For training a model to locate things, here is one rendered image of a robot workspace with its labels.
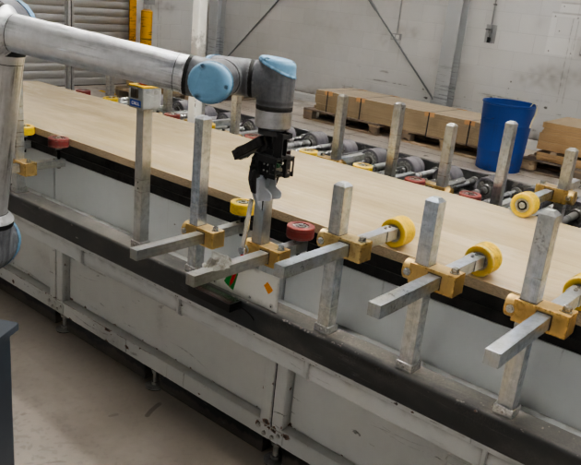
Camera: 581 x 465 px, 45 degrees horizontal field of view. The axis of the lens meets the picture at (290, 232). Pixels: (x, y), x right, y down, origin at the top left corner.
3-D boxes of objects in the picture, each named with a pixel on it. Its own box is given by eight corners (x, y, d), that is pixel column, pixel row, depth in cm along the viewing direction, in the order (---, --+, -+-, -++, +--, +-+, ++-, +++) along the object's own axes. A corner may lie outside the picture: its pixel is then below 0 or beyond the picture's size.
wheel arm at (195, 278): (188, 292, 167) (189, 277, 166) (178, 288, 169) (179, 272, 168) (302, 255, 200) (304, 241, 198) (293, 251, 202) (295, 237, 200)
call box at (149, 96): (142, 113, 209) (143, 86, 206) (127, 108, 213) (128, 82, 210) (160, 111, 214) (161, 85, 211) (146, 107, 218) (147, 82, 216)
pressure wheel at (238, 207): (254, 240, 215) (257, 204, 211) (229, 239, 214) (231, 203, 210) (252, 232, 222) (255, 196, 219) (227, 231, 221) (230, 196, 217)
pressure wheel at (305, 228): (299, 268, 196) (302, 230, 192) (278, 260, 201) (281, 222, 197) (316, 262, 202) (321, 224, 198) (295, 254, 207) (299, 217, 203)
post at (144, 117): (139, 249, 225) (143, 109, 210) (129, 245, 227) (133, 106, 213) (150, 246, 228) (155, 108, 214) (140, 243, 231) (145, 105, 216)
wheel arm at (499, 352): (499, 370, 123) (503, 351, 122) (480, 363, 125) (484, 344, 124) (591, 297, 160) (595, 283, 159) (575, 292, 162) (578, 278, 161)
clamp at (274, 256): (277, 270, 187) (278, 253, 185) (241, 256, 195) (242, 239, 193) (290, 266, 191) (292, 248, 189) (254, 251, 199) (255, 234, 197)
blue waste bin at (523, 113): (512, 178, 701) (527, 105, 678) (460, 165, 735) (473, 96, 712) (535, 171, 745) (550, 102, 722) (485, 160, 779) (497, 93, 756)
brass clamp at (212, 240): (209, 250, 201) (211, 233, 200) (179, 237, 209) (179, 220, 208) (225, 245, 206) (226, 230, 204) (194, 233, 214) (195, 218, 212)
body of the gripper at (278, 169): (273, 183, 169) (278, 134, 165) (247, 174, 174) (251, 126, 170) (293, 179, 175) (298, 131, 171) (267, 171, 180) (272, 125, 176)
